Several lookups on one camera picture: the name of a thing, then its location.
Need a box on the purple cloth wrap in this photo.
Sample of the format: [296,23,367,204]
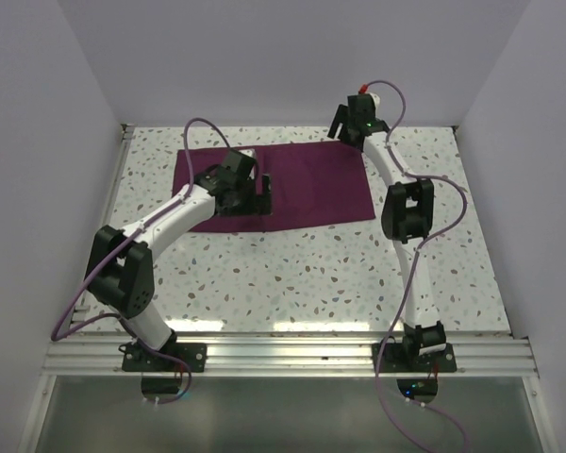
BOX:
[192,142,375,233]

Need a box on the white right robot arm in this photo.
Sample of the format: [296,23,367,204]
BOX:
[327,87,447,373]

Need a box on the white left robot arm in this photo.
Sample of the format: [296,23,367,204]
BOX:
[85,148,272,371]

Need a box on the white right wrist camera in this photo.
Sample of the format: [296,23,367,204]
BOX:
[369,92,381,110]

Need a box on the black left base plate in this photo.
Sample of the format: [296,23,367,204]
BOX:
[118,343,208,373]

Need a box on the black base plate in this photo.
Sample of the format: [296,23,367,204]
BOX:
[371,343,458,374]
[118,343,208,373]

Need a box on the aluminium mounting rail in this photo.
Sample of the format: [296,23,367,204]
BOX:
[42,334,538,378]

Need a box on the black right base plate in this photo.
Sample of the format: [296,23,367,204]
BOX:
[371,343,458,374]

